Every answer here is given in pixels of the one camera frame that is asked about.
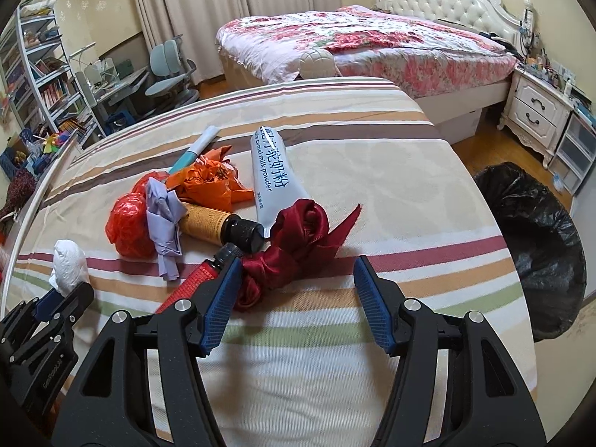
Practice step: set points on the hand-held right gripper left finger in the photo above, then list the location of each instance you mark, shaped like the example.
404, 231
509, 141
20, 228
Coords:
221, 309

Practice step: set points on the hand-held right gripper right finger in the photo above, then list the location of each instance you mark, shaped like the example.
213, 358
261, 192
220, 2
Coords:
372, 307

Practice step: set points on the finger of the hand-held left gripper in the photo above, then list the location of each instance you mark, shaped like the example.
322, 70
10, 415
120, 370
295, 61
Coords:
16, 317
70, 302

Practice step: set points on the red ribbed tube black cap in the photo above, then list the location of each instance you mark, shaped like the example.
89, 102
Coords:
195, 281

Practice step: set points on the white tissue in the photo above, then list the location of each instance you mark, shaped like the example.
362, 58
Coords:
70, 263

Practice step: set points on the amber bottle black cap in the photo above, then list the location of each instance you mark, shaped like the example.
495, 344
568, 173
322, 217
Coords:
205, 223

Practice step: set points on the red plastic bag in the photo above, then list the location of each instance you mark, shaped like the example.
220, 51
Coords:
130, 228

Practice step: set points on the lavender cloth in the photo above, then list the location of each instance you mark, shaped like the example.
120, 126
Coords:
163, 214

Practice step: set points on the dark red satin ribbon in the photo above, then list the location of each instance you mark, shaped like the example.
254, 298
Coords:
298, 223

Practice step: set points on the orange plastic bag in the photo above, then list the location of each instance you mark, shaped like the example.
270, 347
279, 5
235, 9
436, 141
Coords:
209, 181

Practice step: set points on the trash bin with black bag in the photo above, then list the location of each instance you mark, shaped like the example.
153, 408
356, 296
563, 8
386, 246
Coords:
531, 242

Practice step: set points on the striped bed sheet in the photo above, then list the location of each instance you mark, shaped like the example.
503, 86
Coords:
326, 172

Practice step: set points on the blue storage crate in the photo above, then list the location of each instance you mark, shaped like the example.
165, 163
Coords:
11, 163

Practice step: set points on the teal and white stick packet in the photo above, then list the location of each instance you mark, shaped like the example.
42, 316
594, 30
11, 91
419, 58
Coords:
200, 146

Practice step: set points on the blue plastic stool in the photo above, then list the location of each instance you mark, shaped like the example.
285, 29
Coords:
118, 121

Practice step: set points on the cluttered desk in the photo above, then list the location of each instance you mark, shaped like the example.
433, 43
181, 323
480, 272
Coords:
46, 84

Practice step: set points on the study desk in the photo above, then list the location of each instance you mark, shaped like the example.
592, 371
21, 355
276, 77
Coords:
116, 86

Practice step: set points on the small wrapper on floor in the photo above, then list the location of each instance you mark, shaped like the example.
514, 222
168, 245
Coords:
558, 181

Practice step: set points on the round white cushion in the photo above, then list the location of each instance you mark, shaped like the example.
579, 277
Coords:
317, 63

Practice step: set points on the white nightstand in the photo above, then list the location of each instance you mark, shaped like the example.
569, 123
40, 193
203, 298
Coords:
531, 111

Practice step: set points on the desk lamp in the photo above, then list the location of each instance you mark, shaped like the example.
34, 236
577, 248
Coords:
84, 51

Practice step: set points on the blue grey desk chair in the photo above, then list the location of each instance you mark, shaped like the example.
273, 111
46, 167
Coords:
170, 63

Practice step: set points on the plastic drawer unit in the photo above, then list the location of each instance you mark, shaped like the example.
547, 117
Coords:
575, 149

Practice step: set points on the floral quilt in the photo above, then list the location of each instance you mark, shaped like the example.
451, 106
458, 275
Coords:
372, 42

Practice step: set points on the nightstand clutter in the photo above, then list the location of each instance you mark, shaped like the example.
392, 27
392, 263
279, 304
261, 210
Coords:
547, 65

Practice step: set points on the beige curtain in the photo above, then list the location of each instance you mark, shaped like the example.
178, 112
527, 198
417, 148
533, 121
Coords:
209, 9

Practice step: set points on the white tufted headboard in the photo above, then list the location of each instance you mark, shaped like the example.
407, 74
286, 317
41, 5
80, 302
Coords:
451, 0

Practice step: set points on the white bed rail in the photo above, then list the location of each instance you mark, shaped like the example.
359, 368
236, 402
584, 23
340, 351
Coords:
44, 186

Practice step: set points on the white bed frame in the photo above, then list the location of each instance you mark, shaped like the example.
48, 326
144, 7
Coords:
458, 111

